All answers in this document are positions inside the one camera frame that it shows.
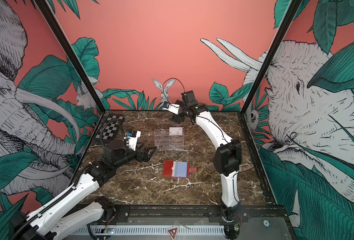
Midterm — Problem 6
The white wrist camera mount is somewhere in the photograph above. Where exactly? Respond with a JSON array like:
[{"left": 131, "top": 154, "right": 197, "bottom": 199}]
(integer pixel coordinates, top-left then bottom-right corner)
[
  {"left": 124, "top": 130, "right": 141, "bottom": 151},
  {"left": 162, "top": 102, "right": 181, "bottom": 115}
]

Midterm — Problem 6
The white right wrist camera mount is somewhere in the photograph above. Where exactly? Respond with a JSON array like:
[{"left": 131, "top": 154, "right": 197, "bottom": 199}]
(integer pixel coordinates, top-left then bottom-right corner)
[{"left": 162, "top": 102, "right": 181, "bottom": 115}]

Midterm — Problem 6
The red leather card holder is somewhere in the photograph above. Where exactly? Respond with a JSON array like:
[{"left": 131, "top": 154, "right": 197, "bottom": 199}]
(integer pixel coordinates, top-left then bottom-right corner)
[{"left": 163, "top": 160, "right": 197, "bottom": 179}]

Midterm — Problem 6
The clear acrylic card display rack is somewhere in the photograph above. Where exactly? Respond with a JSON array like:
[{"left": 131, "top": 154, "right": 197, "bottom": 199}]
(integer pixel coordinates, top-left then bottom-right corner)
[{"left": 154, "top": 129, "right": 185, "bottom": 151}]

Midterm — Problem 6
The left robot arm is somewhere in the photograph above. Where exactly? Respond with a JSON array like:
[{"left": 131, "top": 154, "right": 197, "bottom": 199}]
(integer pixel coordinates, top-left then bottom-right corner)
[{"left": 9, "top": 131, "right": 157, "bottom": 240}]

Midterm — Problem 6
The black corner frame post right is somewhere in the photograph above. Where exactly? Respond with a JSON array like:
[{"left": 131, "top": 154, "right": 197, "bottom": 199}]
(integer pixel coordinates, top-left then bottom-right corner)
[{"left": 241, "top": 0, "right": 302, "bottom": 115}]

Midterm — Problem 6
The black corner frame post left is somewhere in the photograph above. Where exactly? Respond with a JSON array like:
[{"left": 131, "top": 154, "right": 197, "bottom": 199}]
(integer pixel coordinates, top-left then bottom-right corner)
[{"left": 34, "top": 1, "right": 106, "bottom": 114}]

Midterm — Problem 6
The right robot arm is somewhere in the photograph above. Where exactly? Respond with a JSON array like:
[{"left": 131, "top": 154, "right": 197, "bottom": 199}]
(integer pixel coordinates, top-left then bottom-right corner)
[{"left": 164, "top": 91, "right": 243, "bottom": 222}]

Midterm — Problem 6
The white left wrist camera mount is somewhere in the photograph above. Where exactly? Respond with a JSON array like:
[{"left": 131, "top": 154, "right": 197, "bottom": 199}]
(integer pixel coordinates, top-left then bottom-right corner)
[{"left": 124, "top": 130, "right": 141, "bottom": 151}]

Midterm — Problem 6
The black corner frame post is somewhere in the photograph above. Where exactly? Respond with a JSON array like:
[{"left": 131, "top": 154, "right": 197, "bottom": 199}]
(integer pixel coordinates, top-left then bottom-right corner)
[
  {"left": 34, "top": 1, "right": 106, "bottom": 114},
  {"left": 241, "top": 0, "right": 302, "bottom": 115}
]

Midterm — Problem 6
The red warning triangle sticker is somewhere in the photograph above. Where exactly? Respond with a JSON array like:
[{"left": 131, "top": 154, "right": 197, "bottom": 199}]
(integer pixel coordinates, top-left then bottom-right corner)
[{"left": 167, "top": 227, "right": 179, "bottom": 240}]

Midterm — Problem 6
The folded black chess board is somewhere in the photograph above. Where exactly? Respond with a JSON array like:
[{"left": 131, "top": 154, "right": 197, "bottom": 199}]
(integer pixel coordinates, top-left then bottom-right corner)
[{"left": 93, "top": 114, "right": 125, "bottom": 144}]

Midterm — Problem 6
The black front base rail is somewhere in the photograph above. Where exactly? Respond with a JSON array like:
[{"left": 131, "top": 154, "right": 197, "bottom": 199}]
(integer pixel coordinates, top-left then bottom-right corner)
[{"left": 110, "top": 204, "right": 290, "bottom": 225}]

